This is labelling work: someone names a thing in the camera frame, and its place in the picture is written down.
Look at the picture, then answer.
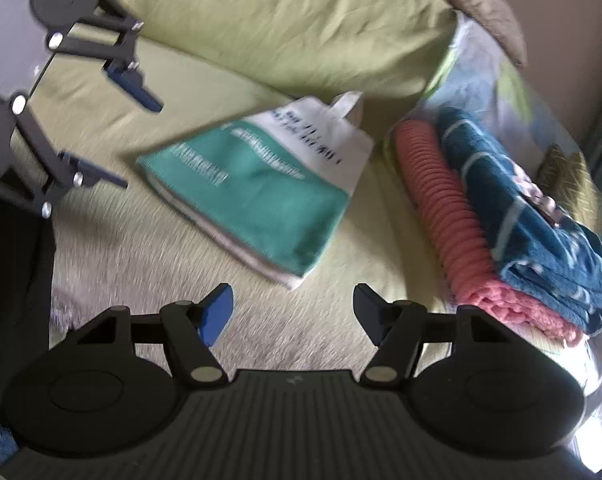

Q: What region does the green sofa back cushion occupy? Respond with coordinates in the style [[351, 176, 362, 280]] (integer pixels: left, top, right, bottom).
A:
[[27, 0, 457, 134]]

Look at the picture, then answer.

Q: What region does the olive patterned throw pillow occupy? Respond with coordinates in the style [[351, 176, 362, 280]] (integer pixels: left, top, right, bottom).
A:
[[534, 144, 602, 236]]

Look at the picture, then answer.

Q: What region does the pink ribbed folded blanket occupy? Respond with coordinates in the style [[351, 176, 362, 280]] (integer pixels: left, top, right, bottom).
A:
[[393, 120, 584, 347]]

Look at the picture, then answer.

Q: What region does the green sofa seat cover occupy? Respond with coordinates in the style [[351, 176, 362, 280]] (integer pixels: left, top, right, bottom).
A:
[[10, 34, 602, 401]]

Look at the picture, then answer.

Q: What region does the green white canvas shopping bag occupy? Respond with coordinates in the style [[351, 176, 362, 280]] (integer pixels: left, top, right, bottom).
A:
[[137, 91, 374, 290]]

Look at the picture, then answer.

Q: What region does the teal striped folded towel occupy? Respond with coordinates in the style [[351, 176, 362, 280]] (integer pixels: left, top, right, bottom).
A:
[[435, 107, 602, 336]]

